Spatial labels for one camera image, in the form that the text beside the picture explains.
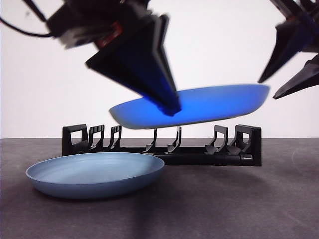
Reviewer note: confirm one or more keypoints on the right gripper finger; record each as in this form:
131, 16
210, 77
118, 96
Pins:
291, 42
304, 77

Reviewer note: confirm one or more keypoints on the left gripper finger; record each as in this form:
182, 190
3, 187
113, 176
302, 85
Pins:
165, 37
129, 64

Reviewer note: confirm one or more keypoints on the pale green plate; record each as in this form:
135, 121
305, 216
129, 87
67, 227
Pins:
211, 107

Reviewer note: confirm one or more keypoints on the light blue plate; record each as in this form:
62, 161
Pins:
94, 179

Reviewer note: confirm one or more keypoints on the black plastic plate rack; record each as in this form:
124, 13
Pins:
199, 159

